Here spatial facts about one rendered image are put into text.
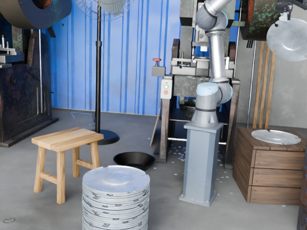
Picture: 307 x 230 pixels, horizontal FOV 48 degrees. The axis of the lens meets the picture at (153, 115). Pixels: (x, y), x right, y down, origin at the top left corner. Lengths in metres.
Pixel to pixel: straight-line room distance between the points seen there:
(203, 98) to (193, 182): 0.49
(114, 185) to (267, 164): 0.97
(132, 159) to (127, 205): 1.16
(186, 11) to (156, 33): 1.31
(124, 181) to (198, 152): 0.60
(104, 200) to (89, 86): 2.76
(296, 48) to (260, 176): 0.77
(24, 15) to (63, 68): 1.48
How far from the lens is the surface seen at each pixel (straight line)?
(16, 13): 2.83
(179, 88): 2.54
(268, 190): 2.16
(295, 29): 2.14
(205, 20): 1.94
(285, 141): 2.22
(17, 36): 3.35
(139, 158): 2.59
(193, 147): 1.97
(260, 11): 2.44
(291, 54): 2.24
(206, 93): 1.91
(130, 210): 1.46
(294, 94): 4.08
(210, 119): 1.94
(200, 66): 2.58
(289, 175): 2.17
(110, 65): 4.01
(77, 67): 4.13
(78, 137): 2.07
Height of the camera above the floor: 0.94
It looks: 13 degrees down
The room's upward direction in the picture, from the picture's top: 3 degrees clockwise
